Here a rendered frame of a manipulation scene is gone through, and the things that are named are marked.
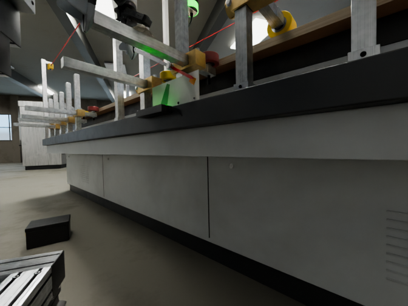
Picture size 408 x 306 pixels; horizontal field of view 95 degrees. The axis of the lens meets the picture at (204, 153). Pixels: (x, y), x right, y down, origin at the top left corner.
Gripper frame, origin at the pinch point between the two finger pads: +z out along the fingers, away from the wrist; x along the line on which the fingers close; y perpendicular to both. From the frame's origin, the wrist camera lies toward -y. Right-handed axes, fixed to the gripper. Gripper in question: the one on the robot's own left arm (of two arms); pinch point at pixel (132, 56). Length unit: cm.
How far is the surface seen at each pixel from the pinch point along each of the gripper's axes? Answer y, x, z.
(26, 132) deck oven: 629, -261, -17
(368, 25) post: -69, 19, 16
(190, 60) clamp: -27.5, 4.2, 8.6
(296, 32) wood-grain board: -59, -2, 4
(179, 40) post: -21.9, 1.3, -0.4
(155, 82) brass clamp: -6.7, -5.4, 9.7
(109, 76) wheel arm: 2.5, 9.6, 10.9
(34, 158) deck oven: 617, -272, 60
